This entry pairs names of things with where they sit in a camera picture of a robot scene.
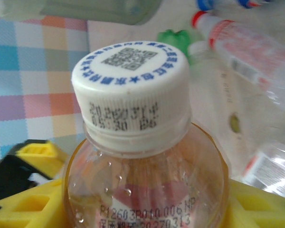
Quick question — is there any plain clear bottle white cap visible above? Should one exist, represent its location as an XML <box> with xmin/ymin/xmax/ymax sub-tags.
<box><xmin>187</xmin><ymin>40</ymin><xmax>245</xmax><ymax>143</ymax></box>

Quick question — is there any blue cap blue label bottle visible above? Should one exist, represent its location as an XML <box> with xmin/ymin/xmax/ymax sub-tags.
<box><xmin>236</xmin><ymin>0</ymin><xmax>271</xmax><ymax>9</ymax></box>
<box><xmin>196</xmin><ymin>0</ymin><xmax>216</xmax><ymax>10</ymax></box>

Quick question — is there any plaid cloth backdrop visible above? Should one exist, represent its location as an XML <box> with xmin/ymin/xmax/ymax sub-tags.
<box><xmin>0</xmin><ymin>10</ymin><xmax>90</xmax><ymax>171</ymax></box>

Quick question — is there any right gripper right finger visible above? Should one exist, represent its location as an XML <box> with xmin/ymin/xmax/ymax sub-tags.
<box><xmin>228</xmin><ymin>179</ymin><xmax>285</xmax><ymax>228</ymax></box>

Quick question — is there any green plastic bottle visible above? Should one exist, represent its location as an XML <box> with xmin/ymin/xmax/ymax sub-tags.
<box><xmin>156</xmin><ymin>29</ymin><xmax>193</xmax><ymax>59</ymax></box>

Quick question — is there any bottle red white label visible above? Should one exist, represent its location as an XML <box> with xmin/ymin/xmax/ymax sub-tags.
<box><xmin>241</xmin><ymin>139</ymin><xmax>285</xmax><ymax>201</ymax></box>

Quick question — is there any clear bottle white printed cap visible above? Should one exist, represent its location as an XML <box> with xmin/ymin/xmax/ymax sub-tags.
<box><xmin>61</xmin><ymin>40</ymin><xmax>231</xmax><ymax>228</ymax></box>

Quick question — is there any translucent grey plastic bin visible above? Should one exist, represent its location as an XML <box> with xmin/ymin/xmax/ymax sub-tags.
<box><xmin>0</xmin><ymin>0</ymin><xmax>162</xmax><ymax>26</ymax></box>

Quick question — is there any clear bottle red cap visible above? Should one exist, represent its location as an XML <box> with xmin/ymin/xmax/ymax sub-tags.
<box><xmin>191</xmin><ymin>10</ymin><xmax>285</xmax><ymax>114</ymax></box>

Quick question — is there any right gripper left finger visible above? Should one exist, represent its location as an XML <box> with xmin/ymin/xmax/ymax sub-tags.
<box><xmin>0</xmin><ymin>139</ymin><xmax>71</xmax><ymax>228</ymax></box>

